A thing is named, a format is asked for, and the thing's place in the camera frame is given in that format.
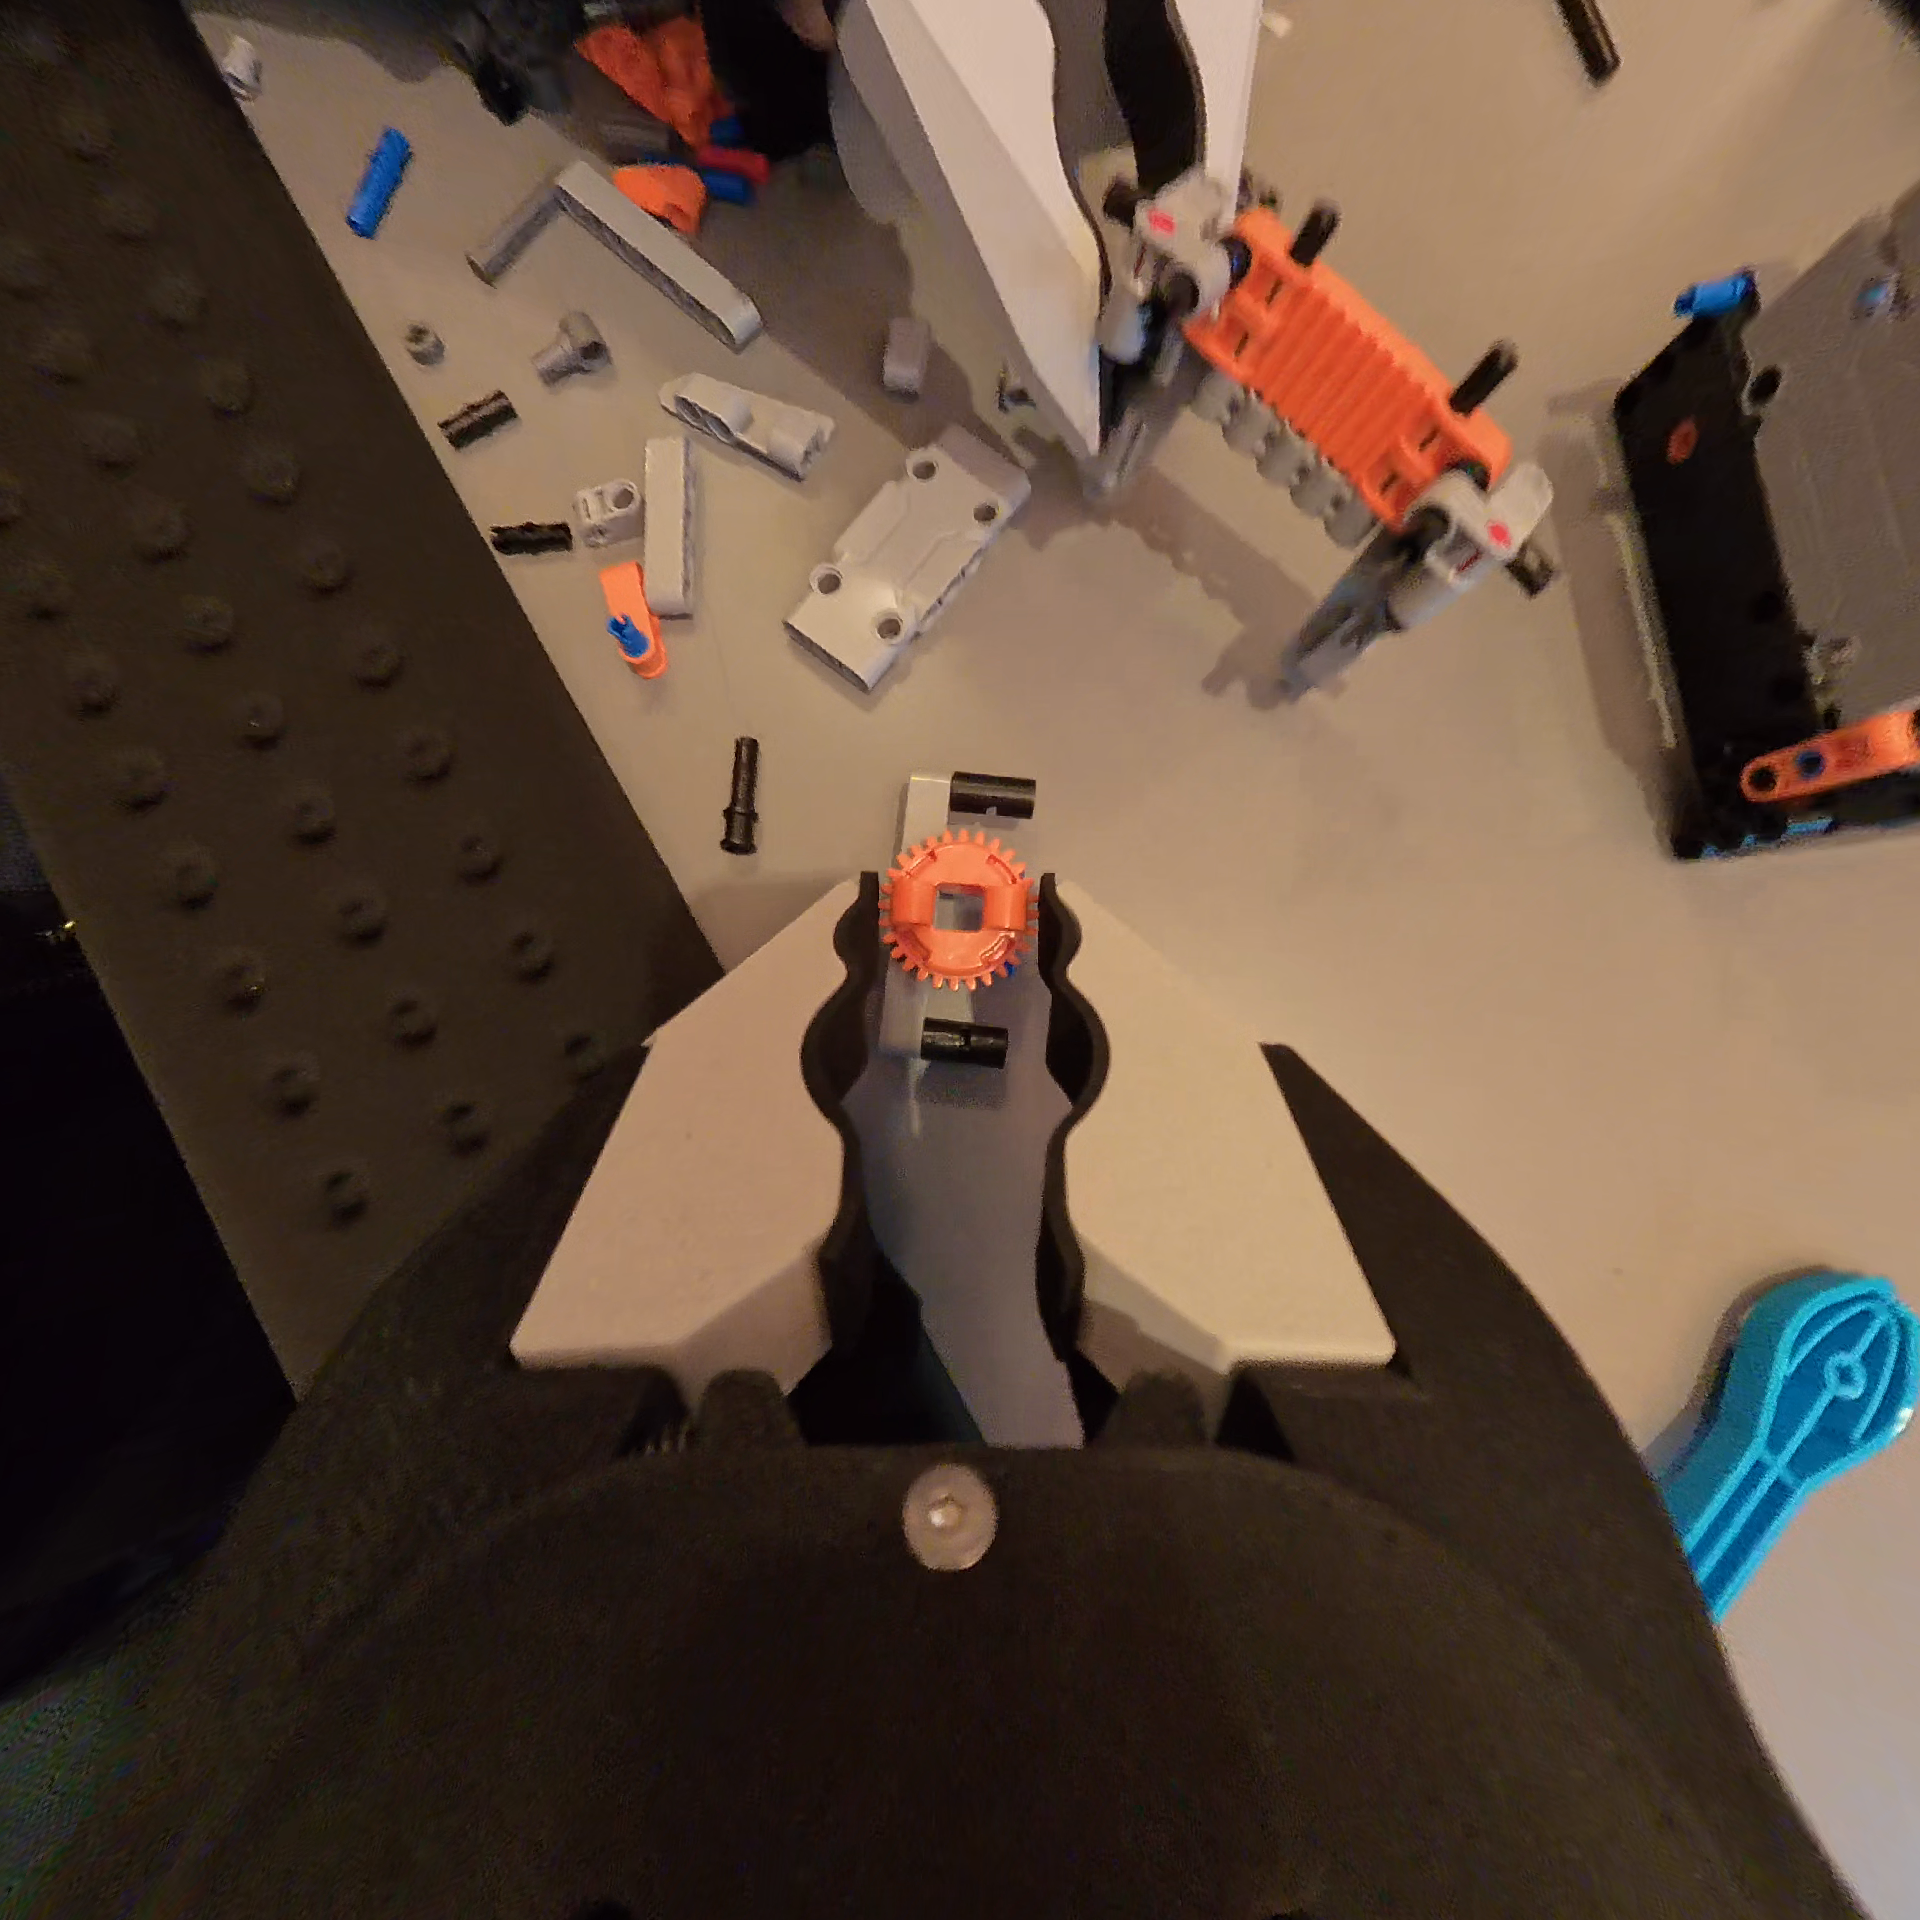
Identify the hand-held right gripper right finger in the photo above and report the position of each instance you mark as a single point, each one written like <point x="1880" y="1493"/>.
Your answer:
<point x="1226" y="1202"/>

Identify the black studded mat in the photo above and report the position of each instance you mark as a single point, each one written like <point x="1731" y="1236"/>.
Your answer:
<point x="241" y="691"/>

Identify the curved grey panel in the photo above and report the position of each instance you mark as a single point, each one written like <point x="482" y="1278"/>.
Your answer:
<point x="746" y="421"/>

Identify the loose black pin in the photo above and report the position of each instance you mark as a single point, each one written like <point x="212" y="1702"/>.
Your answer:
<point x="739" y="796"/>

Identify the small orange grey subassembly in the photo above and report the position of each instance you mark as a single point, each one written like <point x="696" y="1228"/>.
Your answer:
<point x="1351" y="375"/>

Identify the small light grey bush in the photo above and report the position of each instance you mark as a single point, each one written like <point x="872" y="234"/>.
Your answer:
<point x="241" y="61"/>

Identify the grey T connector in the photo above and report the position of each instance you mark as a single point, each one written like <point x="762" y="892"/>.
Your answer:
<point x="575" y="352"/>

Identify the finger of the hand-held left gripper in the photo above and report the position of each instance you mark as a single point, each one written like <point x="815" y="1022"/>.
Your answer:
<point x="960" y="166"/>
<point x="1200" y="76"/>

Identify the grey black robot model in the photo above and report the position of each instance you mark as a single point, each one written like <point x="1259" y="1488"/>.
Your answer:
<point x="1801" y="510"/>

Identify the black pin with grey connector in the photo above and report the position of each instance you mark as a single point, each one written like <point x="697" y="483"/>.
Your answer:
<point x="602" y="498"/>

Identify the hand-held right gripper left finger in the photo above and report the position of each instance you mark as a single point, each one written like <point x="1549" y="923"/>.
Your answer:
<point x="683" y="1202"/>

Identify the light grey panel piece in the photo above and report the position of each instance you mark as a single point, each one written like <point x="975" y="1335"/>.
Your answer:
<point x="909" y="557"/>

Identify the grey straight beam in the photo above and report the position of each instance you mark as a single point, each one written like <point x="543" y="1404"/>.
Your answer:
<point x="668" y="526"/>

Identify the short light grey beam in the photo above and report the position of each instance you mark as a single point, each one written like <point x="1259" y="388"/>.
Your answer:
<point x="904" y="356"/>

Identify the cyan curved rim piece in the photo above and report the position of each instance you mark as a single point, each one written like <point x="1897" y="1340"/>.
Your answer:
<point x="1801" y="1411"/>

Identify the pile of plastic building pieces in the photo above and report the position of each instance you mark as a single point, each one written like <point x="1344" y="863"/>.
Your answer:
<point x="661" y="93"/>

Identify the long grey angled beam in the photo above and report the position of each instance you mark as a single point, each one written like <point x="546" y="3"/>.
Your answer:
<point x="661" y="256"/>

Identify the small orange piece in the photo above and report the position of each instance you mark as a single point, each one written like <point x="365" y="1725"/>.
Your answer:
<point x="626" y="616"/>

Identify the black angled axle piece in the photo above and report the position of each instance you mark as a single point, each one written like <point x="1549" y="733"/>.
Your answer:
<point x="1585" y="31"/>

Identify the blue pin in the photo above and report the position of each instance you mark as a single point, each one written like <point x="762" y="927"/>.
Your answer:
<point x="380" y="189"/>

